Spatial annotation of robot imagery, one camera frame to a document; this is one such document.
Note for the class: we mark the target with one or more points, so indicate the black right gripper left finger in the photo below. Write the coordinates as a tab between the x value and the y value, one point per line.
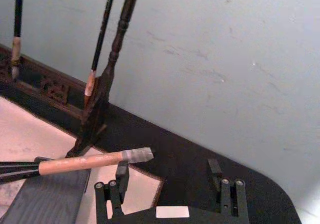
122	181

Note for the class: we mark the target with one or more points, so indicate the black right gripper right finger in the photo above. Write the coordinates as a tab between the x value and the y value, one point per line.
228	199

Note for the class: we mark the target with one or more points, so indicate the black table cloth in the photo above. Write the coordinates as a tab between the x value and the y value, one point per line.
185	159

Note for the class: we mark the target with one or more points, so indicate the dark wooden brush rack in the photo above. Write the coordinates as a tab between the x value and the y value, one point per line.
96	113

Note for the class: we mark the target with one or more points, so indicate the dark grey slab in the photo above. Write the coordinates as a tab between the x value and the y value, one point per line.
47	199

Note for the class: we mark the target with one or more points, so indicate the pale felt mat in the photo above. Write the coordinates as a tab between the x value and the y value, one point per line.
22	133

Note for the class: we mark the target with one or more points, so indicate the hanging brush with dark tip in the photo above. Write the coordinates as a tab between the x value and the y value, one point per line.
100	43

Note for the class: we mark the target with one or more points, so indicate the hanging brush with grey tip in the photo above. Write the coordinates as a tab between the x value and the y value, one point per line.
18	16

